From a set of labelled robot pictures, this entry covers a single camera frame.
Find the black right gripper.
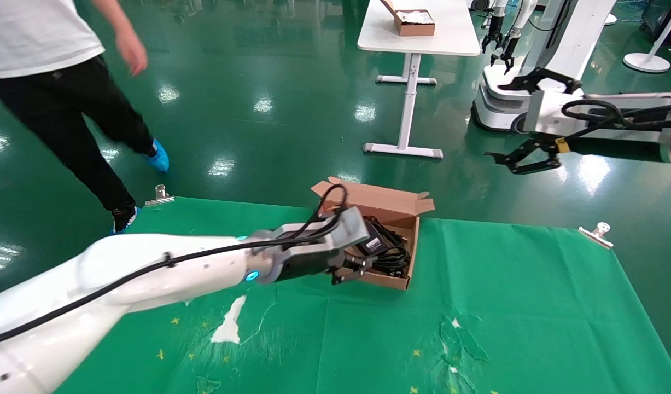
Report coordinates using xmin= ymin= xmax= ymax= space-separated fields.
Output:
xmin=485 ymin=66 xmax=667 ymax=176

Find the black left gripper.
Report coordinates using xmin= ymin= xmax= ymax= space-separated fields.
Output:
xmin=269 ymin=243 xmax=376 ymax=287

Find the black power cable with plug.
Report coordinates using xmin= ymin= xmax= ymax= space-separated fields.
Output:
xmin=356 ymin=215 xmax=413 ymax=277

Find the bare person forearm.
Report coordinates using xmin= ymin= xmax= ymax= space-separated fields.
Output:
xmin=91 ymin=0 xmax=131 ymax=37

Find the open brown cardboard box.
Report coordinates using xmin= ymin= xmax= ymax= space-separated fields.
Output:
xmin=311 ymin=176 xmax=436 ymax=291

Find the small brown cardboard box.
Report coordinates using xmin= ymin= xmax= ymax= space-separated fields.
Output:
xmin=380 ymin=0 xmax=436 ymax=38

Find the bare person hand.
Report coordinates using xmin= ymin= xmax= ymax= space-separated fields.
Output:
xmin=115 ymin=26 xmax=149 ymax=77

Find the black background robot gripper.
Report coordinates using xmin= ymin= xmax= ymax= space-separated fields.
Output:
xmin=491 ymin=32 xmax=520 ymax=75
xmin=481 ymin=16 xmax=503 ymax=55

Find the white wheeled background robot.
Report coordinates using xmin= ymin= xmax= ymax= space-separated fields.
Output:
xmin=471 ymin=0 xmax=617 ymax=134

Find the white floor stand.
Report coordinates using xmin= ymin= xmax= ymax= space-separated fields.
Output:
xmin=622 ymin=0 xmax=671 ymax=74

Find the green table cloth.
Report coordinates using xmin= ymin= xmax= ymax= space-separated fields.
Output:
xmin=54 ymin=196 xmax=671 ymax=394

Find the metal cloth clamp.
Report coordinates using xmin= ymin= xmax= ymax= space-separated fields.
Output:
xmin=144 ymin=184 xmax=176 ymax=207
xmin=578 ymin=222 xmax=614 ymax=250

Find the white table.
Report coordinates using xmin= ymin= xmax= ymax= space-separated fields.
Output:
xmin=357 ymin=0 xmax=482 ymax=160

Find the blue shoe cover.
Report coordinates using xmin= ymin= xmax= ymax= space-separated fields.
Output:
xmin=144 ymin=138 xmax=171 ymax=173
xmin=110 ymin=205 xmax=142 ymax=235

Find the person in white shirt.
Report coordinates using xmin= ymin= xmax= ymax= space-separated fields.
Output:
xmin=0 ymin=0 xmax=156 ymax=219

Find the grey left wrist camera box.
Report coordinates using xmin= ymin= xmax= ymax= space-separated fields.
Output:
xmin=332 ymin=206 xmax=372 ymax=250

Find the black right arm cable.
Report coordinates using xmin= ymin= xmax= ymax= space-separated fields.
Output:
xmin=562 ymin=97 xmax=671 ymax=141

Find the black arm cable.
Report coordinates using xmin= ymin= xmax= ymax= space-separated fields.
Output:
xmin=0 ymin=183 xmax=349 ymax=349
xmin=562 ymin=97 xmax=671 ymax=141

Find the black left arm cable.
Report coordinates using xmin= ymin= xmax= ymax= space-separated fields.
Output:
xmin=0 ymin=183 xmax=349 ymax=349

